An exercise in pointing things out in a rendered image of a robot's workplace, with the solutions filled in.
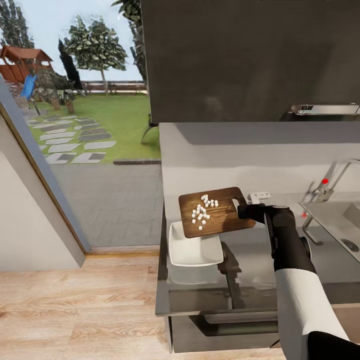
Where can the fixed window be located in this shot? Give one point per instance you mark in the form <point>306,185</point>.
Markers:
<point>74,94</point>

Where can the bowl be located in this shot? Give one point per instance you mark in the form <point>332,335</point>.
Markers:
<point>193,252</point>

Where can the cabinet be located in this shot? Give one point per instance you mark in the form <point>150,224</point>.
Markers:
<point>216,61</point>

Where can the dishwasher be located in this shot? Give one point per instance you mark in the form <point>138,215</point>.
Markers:
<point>224,331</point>

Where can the drop in sink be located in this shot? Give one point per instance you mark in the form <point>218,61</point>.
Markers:
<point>341,218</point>

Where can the cutting board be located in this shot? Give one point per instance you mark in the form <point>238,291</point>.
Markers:
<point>222,217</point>

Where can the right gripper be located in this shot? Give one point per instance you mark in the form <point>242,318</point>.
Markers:
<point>248,211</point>

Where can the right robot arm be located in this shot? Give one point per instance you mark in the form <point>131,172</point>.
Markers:
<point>308,327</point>

